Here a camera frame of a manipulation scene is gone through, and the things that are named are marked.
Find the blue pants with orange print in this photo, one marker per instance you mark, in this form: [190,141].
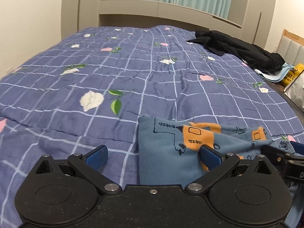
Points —
[169,150]

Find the beige headboard cabinet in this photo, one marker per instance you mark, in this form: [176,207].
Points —
[248,20]

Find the padded wall panel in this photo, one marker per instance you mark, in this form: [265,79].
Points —
[291,48]

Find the light blue folded towel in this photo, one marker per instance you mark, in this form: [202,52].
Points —
[278,76]

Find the purple grid floral quilt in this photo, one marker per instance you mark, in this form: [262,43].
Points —
[91,88]

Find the silver shopping bag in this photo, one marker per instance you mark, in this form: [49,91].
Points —
[294,91]

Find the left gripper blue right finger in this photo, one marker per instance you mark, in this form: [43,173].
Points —
[219,166]

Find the black clothing pile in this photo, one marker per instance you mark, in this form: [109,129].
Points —
[256,57]

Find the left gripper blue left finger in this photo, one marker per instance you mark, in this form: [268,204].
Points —
[87,167]

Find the yellow black package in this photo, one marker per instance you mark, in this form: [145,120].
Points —
[292,74]

